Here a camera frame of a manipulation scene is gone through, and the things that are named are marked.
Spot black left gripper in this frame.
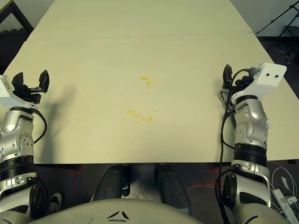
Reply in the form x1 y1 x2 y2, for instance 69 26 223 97
11 69 50 105

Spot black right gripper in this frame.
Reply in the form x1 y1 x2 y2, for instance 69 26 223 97
222 64 258 91

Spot black foam floor mat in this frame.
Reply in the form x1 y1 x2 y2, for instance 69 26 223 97
0 28 32 73

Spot black tripod stand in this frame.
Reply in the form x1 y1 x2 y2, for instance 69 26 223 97
256 2 299 63

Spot yellow liquid spill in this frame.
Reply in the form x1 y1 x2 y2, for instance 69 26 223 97
139 74 156 88
124 109 154 124

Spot dark right robot leg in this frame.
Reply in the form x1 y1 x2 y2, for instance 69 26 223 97
155 163 191 216

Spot dark robot leg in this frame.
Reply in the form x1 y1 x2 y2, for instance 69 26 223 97
93 164 130 203
155 163 191 216

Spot bystander white black shoe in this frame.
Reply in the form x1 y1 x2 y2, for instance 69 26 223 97
50 192 64 212

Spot dark left robot leg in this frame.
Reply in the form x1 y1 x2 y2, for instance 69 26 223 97
93 164 130 203

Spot white power strip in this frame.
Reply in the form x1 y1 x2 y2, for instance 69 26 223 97
270 188 298 224

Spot grey robot torso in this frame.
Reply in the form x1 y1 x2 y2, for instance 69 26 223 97
28 197 246 224

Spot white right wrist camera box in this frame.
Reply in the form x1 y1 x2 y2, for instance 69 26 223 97
231 62 287 101

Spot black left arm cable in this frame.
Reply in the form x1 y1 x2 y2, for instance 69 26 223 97
30 108 48 144

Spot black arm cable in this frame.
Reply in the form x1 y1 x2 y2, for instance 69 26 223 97
214 68 252 224
30 108 48 144

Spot black metal table frame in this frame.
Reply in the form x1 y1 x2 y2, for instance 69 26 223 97
0 2 35 33

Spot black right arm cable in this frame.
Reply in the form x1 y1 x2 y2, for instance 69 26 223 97
214 68 252 224

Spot thin white floor cable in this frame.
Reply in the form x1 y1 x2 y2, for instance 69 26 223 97
184 183 221 190

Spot white floor cable loops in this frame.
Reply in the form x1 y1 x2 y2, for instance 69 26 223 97
268 161 299 210

